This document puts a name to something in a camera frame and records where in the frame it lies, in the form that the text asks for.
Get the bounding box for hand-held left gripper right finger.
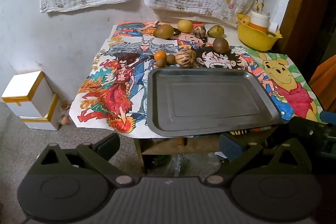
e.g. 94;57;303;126
205;133;313;186

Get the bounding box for orange board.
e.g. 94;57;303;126
308;55;336;111

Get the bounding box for white and orange jar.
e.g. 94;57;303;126
249;10;271;34

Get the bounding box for white box with gold ribbon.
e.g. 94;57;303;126
1;71;54;117
20;94;65;131

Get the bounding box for wooden cabinet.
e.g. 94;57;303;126
268;0;336;75

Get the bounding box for yellow plastic bowl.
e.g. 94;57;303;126
237;13;283;52

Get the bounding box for brown dry husks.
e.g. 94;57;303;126
59;102;75;126

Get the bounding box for grey metal tray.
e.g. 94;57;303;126
146;67;281;138

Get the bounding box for small striped brown nut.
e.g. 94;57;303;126
193;26;207;38

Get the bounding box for striped tan melon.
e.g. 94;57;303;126
175;49;197;68

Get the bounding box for blue and orange cartoon poster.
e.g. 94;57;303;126
112;21;163;38

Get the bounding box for white paper slip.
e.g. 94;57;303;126
268;21;280;37

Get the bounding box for brown oval fruit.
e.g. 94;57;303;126
153;24;174;39

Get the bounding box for dark brown round fruit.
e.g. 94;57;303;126
213;37;229;54

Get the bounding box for yellow round fruit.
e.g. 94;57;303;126
177;19;194;33

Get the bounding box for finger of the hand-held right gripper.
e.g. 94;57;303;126
264;116;336;161

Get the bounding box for red phoenix cartoon poster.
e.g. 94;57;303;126
76;52;163;138

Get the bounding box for spiky-haired figure cartoon poster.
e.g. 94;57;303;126
194;44;260;76

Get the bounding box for green pear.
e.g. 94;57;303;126
207;25;225;38

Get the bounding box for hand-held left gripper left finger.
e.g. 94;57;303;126
31;133;134;186

